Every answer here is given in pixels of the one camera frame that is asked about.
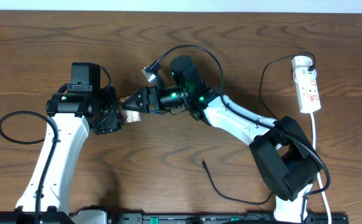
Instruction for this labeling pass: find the black right camera cable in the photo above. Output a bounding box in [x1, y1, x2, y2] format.
[151, 44, 331, 224]

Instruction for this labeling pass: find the black left camera cable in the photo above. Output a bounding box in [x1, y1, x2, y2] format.
[0, 110, 60, 224]

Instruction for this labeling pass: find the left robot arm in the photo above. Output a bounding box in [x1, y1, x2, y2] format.
[0, 62, 121, 224]

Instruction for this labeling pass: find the white power strip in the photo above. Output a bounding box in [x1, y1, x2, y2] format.
[293, 67, 321, 114]

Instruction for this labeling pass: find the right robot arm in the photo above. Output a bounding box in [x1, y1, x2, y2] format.
[121, 56, 323, 222]

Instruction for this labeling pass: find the black camera cable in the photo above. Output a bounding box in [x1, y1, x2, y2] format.
[0, 110, 60, 224]
[151, 44, 331, 224]

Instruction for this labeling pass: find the white USB charger plug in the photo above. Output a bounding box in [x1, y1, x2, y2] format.
[292, 55, 315, 72]

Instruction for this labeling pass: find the black USB charging cable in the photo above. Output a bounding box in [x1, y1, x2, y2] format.
[201, 52, 317, 206]

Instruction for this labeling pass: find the white power strip cord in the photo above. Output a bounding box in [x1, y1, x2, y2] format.
[309, 112, 333, 224]

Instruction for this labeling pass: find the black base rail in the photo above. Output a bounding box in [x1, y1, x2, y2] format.
[68, 205, 350, 224]

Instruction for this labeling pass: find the gold Galaxy smartphone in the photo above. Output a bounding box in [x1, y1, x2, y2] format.
[117, 96, 141, 125]

